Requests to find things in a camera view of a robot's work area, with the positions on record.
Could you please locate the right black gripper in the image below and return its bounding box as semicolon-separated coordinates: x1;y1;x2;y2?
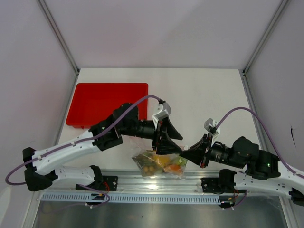
179;133;244;169

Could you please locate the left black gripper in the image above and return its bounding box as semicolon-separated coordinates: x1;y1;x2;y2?
120;117;183;155

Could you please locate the orange purple sweet potato slice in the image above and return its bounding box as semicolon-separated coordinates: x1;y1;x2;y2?
164;164;184;175

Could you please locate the clear pink-dotted zip bag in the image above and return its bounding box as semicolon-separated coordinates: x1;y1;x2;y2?
129;137;188;180

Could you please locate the bunch of tan longans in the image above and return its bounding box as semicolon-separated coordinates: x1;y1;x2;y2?
133;154;163;177

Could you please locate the yellow potato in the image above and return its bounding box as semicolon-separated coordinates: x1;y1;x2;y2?
152;154;171;168

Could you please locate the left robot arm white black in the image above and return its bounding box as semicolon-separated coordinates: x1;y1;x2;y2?
22;101;183;192

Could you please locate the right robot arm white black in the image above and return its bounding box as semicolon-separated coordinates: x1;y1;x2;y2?
180;134;304;206

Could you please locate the red plastic tray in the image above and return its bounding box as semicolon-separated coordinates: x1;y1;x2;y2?
66;83;149;129

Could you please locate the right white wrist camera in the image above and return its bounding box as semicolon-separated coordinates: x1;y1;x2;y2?
204;118;220;144

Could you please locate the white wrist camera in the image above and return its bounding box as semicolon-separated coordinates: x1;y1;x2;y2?
152;100;171;129
204;118;220;144

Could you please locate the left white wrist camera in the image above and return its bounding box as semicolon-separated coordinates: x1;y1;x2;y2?
152;100;171;129

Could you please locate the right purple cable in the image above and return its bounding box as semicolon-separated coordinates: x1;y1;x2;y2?
211;107;304;211

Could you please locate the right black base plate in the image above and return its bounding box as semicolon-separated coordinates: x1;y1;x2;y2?
201;178;246;195

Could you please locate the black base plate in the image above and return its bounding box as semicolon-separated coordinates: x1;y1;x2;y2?
76;175;118;191
201;178;246;195

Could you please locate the aluminium mounting rail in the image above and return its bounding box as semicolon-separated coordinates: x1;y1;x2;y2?
51;167;292;197

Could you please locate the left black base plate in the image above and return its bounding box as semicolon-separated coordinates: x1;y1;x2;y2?
76;175;118;191

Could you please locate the slotted white cable duct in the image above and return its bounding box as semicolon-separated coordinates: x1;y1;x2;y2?
41;192;221;205

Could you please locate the right aluminium frame post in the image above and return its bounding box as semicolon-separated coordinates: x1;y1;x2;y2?
242;0;292;76

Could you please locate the aluminium frame post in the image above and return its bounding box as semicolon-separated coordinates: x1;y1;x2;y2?
242;0;292;76
36;0;80;75

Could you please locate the left aluminium frame post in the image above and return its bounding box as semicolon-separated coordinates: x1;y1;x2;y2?
36;0;80;75

